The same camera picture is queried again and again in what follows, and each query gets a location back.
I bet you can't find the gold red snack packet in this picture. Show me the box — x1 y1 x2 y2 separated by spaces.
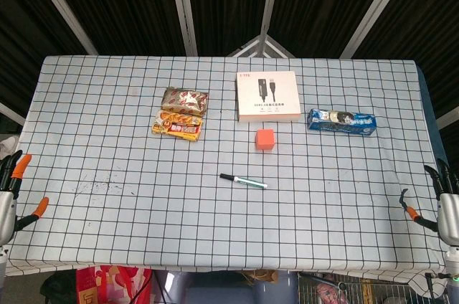
160 87 209 116

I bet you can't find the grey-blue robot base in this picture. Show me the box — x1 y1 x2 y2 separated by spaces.
153 270 298 304

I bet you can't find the short white frame bar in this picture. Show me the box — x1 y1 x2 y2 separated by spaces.
436 101 459 129
0 101 27 126

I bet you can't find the white triangular frame brace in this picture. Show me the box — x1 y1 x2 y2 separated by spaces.
226 34 297 58

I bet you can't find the black bag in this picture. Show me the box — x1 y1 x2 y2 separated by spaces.
39 270 78 304

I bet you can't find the red shopping bag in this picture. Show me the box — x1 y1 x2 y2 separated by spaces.
75 265 153 304

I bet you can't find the white pink cable box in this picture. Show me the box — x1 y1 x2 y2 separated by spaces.
236 70 301 123

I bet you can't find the yellow red snack packet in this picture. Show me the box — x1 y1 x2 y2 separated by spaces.
151 109 204 143

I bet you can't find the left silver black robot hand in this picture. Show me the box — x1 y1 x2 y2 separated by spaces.
0 149 49 247

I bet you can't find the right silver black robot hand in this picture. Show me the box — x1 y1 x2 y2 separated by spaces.
406 158 459 247

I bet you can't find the light wooden piece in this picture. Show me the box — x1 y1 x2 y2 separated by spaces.
240 270 280 283

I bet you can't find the white shoe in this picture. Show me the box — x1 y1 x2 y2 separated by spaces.
0 135 19 158

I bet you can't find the metal wire basket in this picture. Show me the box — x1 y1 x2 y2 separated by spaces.
297 271 449 304

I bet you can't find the white checkered tablecloth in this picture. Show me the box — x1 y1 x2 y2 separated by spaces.
0 54 451 278

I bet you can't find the orange cube block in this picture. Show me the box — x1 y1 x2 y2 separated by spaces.
255 128 276 153

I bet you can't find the blue cookie box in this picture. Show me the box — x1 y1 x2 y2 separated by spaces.
307 108 377 138

